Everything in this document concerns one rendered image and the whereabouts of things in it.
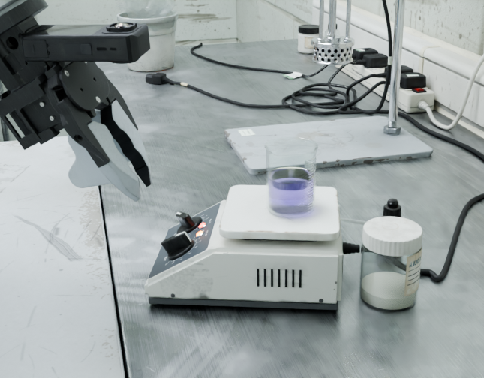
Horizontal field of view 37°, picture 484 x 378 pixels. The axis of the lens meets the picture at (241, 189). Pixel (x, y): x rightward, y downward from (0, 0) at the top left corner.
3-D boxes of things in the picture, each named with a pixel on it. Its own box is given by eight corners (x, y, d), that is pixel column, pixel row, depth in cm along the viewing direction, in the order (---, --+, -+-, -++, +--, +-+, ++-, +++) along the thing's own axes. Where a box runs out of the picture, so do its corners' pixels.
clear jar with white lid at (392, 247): (353, 306, 75) (356, 236, 72) (365, 278, 80) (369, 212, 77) (412, 317, 73) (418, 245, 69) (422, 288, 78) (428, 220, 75)
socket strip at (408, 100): (407, 114, 136) (409, 91, 134) (334, 67, 171) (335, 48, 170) (434, 112, 137) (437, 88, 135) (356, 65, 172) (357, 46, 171)
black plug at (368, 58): (359, 69, 152) (359, 58, 151) (351, 64, 156) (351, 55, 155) (390, 67, 153) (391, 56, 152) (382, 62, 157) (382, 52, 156)
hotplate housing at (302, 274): (145, 307, 75) (139, 238, 72) (168, 249, 87) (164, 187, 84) (363, 316, 73) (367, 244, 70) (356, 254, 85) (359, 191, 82)
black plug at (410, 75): (393, 90, 136) (394, 79, 135) (384, 84, 140) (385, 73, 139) (428, 87, 138) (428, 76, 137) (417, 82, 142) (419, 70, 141)
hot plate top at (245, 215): (217, 238, 72) (217, 230, 71) (230, 191, 83) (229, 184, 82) (340, 241, 71) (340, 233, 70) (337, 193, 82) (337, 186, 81)
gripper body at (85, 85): (61, 127, 77) (-8, 28, 74) (123, 93, 74) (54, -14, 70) (27, 157, 71) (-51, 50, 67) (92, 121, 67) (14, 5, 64)
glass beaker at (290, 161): (278, 199, 79) (278, 127, 76) (324, 208, 77) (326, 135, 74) (253, 220, 74) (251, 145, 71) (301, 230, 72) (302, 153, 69)
